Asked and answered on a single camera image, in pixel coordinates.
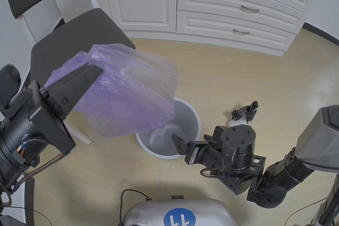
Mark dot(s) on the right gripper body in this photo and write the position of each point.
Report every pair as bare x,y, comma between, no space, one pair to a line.
193,153

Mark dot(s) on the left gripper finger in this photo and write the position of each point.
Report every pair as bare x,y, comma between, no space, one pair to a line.
68,87

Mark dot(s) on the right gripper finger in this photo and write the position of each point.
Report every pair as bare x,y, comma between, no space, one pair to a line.
211,141
181,145

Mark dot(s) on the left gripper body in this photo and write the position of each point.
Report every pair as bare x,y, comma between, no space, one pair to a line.
39,127

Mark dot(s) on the black plastic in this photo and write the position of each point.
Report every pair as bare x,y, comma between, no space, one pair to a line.
247,111

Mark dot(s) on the purple plastic bag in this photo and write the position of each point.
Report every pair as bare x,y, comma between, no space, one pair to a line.
127,92

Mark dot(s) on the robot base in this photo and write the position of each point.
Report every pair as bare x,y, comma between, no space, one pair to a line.
148,214

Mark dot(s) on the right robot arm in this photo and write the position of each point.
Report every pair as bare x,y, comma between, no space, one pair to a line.
238,145

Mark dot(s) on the white trash bin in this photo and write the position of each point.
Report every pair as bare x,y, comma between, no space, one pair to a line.
189,124

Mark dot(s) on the white chair grey cushions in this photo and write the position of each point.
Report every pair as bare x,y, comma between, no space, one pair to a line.
79,34

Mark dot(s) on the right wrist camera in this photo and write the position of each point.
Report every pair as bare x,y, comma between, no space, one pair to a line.
218,133

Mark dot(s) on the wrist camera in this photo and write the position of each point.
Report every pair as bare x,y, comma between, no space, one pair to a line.
9,82
218,133

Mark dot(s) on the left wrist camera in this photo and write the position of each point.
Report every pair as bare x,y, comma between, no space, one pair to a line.
9,82

